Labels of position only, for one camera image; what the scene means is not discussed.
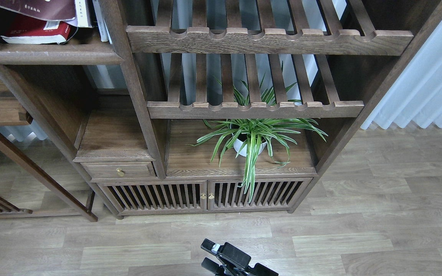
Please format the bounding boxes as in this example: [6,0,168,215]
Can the green spider plant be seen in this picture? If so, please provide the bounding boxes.
[189,61,328,202]

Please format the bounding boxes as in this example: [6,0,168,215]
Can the dark brown book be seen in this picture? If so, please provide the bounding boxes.
[0,0,76,21]

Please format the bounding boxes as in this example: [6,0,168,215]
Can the dark wooden bookshelf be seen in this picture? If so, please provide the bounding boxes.
[0,0,442,218]

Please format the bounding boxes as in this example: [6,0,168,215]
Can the brass drawer knob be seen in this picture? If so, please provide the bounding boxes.
[116,168,125,177]

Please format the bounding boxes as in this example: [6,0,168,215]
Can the white curtain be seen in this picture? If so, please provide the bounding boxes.
[361,21,442,130]

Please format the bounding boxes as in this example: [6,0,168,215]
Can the white upright book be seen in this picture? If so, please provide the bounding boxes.
[92,0,109,42]

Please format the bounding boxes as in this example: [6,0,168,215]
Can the red book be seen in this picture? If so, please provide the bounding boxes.
[1,14,77,45]

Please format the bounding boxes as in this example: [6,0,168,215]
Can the white book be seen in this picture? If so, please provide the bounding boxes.
[92,0,109,42]
[66,0,93,28]

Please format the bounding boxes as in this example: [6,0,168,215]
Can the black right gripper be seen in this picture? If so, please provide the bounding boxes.
[201,239,278,276]

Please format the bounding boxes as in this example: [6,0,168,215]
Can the white plant pot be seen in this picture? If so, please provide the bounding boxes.
[233,134,267,157]

